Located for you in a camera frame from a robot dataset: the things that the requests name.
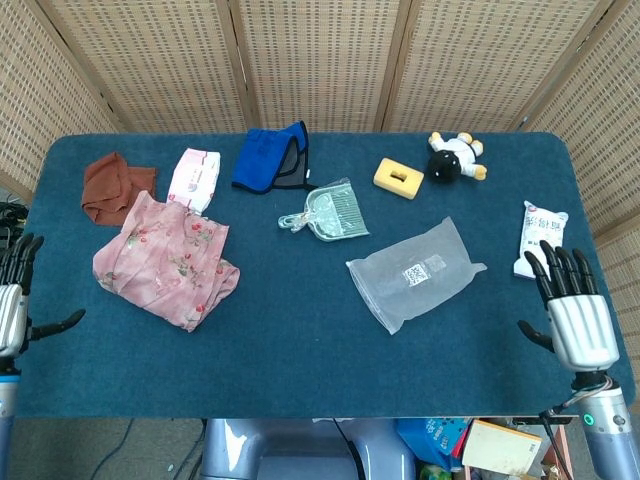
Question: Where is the black white plush toy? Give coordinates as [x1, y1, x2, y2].
[427, 131, 489, 185]

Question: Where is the blue grey folded towel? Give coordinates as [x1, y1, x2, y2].
[231, 120, 319, 195]

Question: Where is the blue carpet table cover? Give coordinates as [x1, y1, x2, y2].
[9, 131, 637, 420]

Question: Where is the pink floral garment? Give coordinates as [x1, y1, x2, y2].
[92, 189, 242, 334]

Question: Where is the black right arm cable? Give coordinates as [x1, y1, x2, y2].
[537, 387, 584, 480]

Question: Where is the brown crumpled cloth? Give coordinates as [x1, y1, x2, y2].
[81, 151, 158, 228]

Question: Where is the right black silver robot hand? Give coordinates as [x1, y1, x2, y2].
[517, 240, 620, 371]

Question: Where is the black torso cable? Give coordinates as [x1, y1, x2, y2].
[333, 419, 365, 480]

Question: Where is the blue floor cable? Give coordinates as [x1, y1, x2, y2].
[92, 418, 136, 480]

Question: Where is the yellow sponge with hole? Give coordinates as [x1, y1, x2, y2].
[373, 157, 425, 200]

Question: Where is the green dustpan set in wrapper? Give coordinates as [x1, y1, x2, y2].
[277, 179, 371, 246]

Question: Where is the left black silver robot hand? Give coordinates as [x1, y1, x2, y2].
[0, 233, 86, 359]

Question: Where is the grey blue robot torso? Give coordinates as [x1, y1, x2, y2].
[199, 418, 416, 480]

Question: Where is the black floor cable bundle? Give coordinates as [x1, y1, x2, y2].
[0, 199, 27, 246]

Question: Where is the beige book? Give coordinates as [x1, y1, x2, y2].
[460, 419, 544, 476]

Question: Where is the white pink wet wipes pack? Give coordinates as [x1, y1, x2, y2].
[166, 148, 222, 215]

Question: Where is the frosted clear plastic zip bag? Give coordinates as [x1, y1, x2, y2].
[345, 215, 488, 336]

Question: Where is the woven rattan folding screen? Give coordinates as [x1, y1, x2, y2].
[0, 0, 640, 371]

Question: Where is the white plastic snack packet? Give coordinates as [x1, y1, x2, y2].
[512, 200, 570, 281]

